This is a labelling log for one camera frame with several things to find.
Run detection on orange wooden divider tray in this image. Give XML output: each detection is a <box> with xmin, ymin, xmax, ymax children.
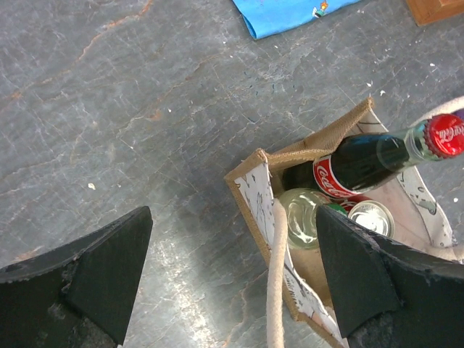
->
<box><xmin>406</xmin><ymin>0</ymin><xmax>464</xmax><ymax>25</ymax></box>

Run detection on cola glass bottle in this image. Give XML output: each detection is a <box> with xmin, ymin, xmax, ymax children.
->
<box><xmin>282</xmin><ymin>114</ymin><xmax>463</xmax><ymax>199</ymax></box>

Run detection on red cola can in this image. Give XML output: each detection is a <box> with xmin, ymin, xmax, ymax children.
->
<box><xmin>340</xmin><ymin>195</ymin><xmax>395</xmax><ymax>237</ymax></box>

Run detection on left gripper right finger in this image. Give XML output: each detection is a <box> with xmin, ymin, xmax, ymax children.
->
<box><xmin>316</xmin><ymin>207</ymin><xmax>463</xmax><ymax>347</ymax></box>

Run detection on blue space-print cloth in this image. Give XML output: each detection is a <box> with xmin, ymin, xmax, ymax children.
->
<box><xmin>233</xmin><ymin>0</ymin><xmax>358</xmax><ymax>39</ymax></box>

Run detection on clear green-cap glass bottle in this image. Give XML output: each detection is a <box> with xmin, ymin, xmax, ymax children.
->
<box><xmin>278</xmin><ymin>188</ymin><xmax>348</xmax><ymax>250</ymax></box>

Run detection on purple soda can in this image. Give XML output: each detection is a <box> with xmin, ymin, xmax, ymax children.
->
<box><xmin>455</xmin><ymin>109</ymin><xmax>464</xmax><ymax>120</ymax></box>

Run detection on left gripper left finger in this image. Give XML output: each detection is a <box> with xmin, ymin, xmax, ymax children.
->
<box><xmin>1</xmin><ymin>206</ymin><xmax>153</xmax><ymax>347</ymax></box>

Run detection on brown canvas bag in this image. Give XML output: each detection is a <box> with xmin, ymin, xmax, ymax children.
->
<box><xmin>225</xmin><ymin>97</ymin><xmax>463</xmax><ymax>347</ymax></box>

